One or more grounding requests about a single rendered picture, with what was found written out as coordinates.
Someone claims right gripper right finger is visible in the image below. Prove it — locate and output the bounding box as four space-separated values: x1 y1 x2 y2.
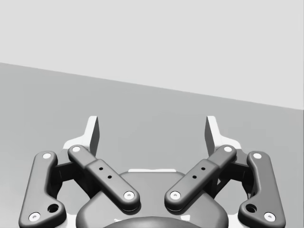
164 115 286 228

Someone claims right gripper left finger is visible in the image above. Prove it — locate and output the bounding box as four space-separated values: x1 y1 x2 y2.
18 115 141 228

